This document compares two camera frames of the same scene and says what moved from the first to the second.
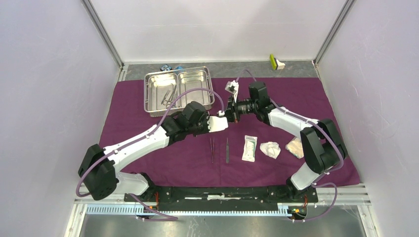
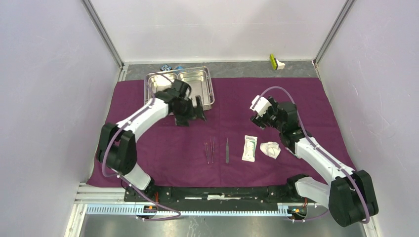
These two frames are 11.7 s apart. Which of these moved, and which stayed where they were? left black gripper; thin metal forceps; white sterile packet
Moved: left black gripper
Stayed: thin metal forceps; white sterile packet
